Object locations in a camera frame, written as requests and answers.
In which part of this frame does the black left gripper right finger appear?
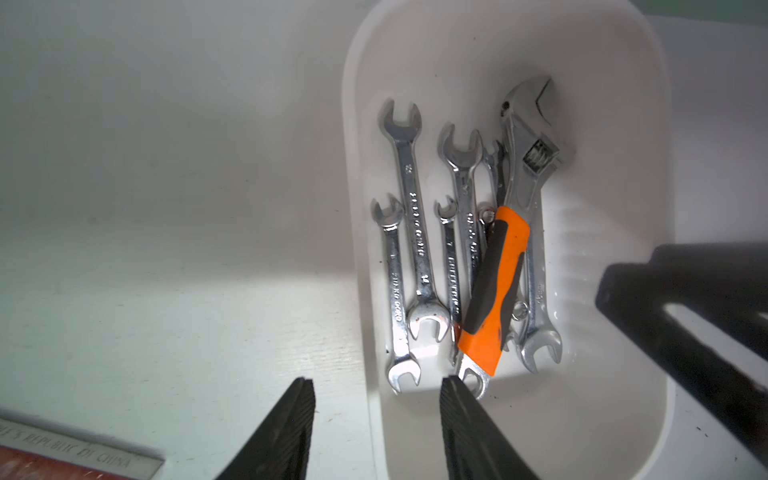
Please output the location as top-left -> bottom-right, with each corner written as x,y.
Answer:
439,376 -> 537,479

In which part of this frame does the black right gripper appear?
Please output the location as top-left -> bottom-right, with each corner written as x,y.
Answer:
595,241 -> 768,469

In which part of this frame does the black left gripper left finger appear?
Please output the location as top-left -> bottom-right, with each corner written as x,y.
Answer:
218,377 -> 316,479

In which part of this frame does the small silver open-end wrench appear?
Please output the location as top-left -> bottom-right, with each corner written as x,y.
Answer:
372,194 -> 422,395

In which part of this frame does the large silver open-end wrench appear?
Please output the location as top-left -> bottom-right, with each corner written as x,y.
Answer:
379,98 -> 451,342

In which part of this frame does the orange handled adjustable wrench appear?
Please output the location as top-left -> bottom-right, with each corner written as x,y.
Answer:
457,75 -> 572,400

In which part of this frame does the silver combination wrench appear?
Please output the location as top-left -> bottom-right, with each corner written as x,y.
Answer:
438,123 -> 483,289

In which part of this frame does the white plastic storage box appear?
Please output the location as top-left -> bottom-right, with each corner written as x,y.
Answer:
342,1 -> 673,479

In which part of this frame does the long silver open-end wrench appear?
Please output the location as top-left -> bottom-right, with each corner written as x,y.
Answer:
488,140 -> 564,373

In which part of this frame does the thin silver open-end wrench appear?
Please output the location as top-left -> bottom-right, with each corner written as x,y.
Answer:
435,196 -> 461,367

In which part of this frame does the red rectangular packaged box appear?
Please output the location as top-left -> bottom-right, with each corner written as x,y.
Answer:
1,419 -> 164,479

